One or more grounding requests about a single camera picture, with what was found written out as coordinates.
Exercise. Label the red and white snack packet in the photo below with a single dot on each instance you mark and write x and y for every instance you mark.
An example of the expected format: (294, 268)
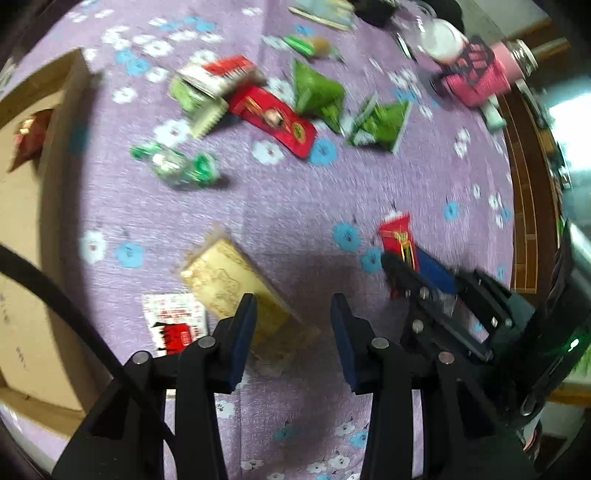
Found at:
(226, 69)

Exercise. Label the clear plastic cup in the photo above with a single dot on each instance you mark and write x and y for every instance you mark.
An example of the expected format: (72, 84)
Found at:
(441, 39)

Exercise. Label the small red gold-ribbon packet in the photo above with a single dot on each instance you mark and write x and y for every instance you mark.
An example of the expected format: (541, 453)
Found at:
(396, 233)

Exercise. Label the dark red shiny packet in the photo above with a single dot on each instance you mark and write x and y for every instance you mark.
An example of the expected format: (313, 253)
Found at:
(30, 138)

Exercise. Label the green tube packet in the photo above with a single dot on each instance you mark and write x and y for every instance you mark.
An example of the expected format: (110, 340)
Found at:
(318, 46)

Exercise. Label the white red-printed snack packet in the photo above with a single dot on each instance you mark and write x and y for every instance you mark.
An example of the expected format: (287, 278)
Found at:
(171, 318)

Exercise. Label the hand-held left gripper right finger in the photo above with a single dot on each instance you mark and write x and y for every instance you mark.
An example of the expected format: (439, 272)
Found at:
(344, 341)

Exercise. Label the green and white snack packet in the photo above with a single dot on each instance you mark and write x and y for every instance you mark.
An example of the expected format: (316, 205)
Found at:
(191, 99)

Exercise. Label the pink bottle with metal lid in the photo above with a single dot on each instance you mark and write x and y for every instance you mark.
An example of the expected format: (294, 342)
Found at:
(521, 55)

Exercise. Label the green triangular snack packet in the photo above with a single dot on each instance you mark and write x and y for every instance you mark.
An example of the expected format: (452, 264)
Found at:
(314, 90)
(381, 122)

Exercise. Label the pink knitted bottle sleeve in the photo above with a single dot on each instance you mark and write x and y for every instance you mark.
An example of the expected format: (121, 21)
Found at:
(475, 85)

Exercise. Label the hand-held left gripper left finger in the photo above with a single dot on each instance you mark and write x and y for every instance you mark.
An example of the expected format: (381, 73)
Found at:
(244, 332)

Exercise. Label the small black box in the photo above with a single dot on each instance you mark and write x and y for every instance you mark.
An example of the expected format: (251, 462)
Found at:
(374, 9)

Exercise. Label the purple floral tablecloth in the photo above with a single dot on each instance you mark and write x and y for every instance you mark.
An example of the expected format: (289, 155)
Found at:
(300, 207)

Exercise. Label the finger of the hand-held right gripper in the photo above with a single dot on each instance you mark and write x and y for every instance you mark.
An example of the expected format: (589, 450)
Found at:
(436, 272)
(415, 295)

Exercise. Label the mint green small object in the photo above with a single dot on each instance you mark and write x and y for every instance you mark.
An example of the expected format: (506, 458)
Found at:
(493, 117)

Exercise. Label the long red snack packet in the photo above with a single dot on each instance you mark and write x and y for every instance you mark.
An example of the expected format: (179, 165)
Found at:
(277, 124)

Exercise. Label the green clear wrapped candy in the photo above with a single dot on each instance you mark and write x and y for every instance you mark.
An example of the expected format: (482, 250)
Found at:
(178, 166)

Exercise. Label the cardboard box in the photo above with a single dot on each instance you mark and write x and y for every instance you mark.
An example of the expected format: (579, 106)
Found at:
(27, 277)

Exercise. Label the flat green yellow packet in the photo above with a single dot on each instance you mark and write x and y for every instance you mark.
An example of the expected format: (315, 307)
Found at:
(323, 11)

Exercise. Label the wooden cabinet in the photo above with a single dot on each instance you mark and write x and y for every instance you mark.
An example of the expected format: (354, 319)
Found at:
(531, 194)

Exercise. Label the beige snack packet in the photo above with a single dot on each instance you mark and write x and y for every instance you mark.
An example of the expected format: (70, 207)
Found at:
(231, 277)

